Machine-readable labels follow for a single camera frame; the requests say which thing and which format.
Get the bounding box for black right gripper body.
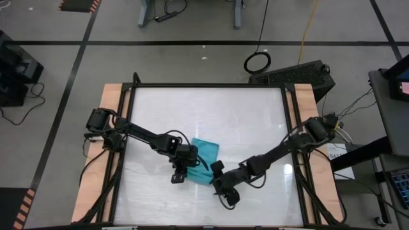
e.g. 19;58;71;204
213;168;252;192

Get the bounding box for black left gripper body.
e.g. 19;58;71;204
174;149;192;169

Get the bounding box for blue microfibre towel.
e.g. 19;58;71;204
186;137;220;186

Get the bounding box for white printed paper sheet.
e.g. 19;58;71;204
325;142;356;180

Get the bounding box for black cart leg bar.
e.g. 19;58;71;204
330;136;394;173

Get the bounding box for black power strip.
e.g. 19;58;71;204
154;11;180;23

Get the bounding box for grey desk leg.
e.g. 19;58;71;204
137;0;153;29
233;0;245;29

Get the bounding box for black hazard-striped floor mat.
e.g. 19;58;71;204
0;187;36;230
59;0;102;13

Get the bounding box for keyboard with blue keys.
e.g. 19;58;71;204
387;169;409;210

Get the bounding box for grey cart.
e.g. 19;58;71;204
367;68;409;157

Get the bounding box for black equipment stack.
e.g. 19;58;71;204
0;30;45;108

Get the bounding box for black monitor with lit screen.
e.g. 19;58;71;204
382;54;409;103

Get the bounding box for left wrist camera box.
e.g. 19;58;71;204
183;144;201;162

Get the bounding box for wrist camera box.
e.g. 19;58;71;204
183;144;201;162
210;160;225;174

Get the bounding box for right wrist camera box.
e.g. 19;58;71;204
210;160;225;174

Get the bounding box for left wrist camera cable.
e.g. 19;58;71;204
161;128;210;172

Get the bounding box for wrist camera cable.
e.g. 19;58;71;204
219;172;268;211
161;128;210;172

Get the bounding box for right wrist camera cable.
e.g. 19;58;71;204
219;172;268;211

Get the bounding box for black metal table frame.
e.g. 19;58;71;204
95;72;348;228

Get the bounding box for left arm black cable bundle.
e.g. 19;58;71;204
76;149;125;224

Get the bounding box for arm black cable bundle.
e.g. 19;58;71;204
292;153;348;224
76;149;125;224

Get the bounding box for right arm black cable bundle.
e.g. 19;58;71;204
292;153;348;224

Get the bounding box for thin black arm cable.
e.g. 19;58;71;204
79;135;110;185

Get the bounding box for black power strip cable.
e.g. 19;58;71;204
162;0;188;16

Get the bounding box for thin black cables bunch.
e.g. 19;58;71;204
332;88;378;124

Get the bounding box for black cable with coil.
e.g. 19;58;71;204
243;0;272;75

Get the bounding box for thin black floor cable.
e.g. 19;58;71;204
0;82;46;127

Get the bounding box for yellow cable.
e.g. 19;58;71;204
297;0;320;65

